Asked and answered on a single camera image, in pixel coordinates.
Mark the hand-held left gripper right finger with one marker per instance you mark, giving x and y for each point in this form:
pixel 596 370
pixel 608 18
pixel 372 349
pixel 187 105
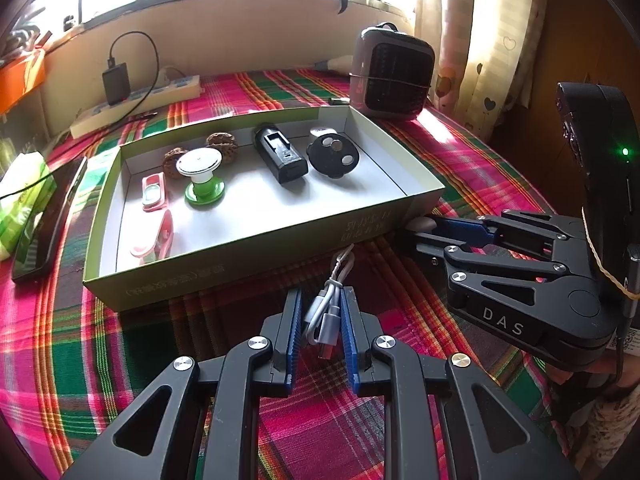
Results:
pixel 348 340

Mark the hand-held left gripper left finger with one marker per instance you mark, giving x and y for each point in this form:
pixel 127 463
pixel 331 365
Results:
pixel 295 340

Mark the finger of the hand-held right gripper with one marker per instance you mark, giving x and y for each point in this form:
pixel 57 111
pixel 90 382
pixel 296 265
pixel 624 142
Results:
pixel 465 232
pixel 500 305

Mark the white round plastic hook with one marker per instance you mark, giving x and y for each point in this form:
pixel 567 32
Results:
pixel 425 222

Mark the green cardboard box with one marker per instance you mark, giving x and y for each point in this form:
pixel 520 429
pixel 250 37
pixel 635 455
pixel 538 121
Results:
pixel 250 210

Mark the black oval holder silver discs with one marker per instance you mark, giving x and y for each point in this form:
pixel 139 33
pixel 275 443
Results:
pixel 325 162

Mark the long pink plastic clip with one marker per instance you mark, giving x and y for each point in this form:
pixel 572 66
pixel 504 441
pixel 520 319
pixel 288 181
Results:
pixel 165 230

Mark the black battery charger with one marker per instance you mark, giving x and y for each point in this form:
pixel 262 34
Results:
pixel 285 165

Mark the white round cap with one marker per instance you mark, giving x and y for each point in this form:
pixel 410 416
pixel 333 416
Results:
pixel 320 132

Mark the white-topped green spool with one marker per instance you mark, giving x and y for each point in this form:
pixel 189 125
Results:
pixel 200 162

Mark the pink nail clipper with lens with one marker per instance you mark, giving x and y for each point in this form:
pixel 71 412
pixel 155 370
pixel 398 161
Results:
pixel 152 195

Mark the person's right forearm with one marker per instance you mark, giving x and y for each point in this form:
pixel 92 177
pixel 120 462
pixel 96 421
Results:
pixel 615 430

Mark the plaid pink green tablecloth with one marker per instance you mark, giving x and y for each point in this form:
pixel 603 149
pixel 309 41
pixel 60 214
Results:
pixel 150 360

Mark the grey portable heater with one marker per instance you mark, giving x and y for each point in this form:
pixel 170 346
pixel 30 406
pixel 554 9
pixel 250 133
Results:
pixel 390 75

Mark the heart print curtain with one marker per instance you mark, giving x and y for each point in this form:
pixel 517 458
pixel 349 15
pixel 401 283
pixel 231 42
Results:
pixel 500 35

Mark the black phone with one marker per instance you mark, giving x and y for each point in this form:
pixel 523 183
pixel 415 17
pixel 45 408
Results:
pixel 45 230

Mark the white power strip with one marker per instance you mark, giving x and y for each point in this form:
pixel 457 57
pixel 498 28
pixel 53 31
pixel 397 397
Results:
pixel 170 90

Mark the black power adapter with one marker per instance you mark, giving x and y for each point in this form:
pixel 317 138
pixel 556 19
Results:
pixel 116 85

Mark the green tissue pack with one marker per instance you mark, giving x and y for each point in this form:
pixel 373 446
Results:
pixel 25 175

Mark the orange box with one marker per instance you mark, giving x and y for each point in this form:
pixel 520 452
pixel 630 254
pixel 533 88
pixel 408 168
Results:
pixel 20 80

